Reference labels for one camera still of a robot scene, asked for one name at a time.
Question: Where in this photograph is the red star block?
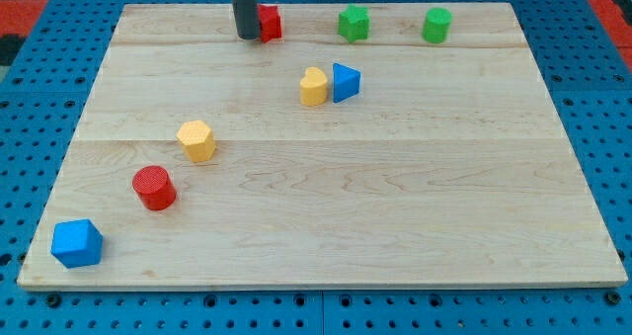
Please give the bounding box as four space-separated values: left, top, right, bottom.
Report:
258 4 282 42

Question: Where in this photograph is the green star block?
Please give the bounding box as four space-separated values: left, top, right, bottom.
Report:
338 4 370 43

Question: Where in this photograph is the blue cube block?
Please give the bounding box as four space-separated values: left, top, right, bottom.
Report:
50 218 103 269

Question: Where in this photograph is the blue triangle block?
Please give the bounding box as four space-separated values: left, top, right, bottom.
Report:
333 62 361 103

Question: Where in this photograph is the yellow hexagon block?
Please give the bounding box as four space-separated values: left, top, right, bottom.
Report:
176 120 216 163

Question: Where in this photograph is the light wooden board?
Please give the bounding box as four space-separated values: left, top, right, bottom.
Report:
18 3 628 292

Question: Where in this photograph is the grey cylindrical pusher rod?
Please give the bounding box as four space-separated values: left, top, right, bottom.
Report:
231 0 261 41

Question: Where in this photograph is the green cylinder block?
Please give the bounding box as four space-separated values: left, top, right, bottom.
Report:
422 8 452 43

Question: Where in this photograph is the red cylinder block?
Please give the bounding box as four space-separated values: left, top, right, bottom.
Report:
132 165 177 210

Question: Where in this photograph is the yellow heart block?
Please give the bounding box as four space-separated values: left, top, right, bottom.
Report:
299 66 328 107

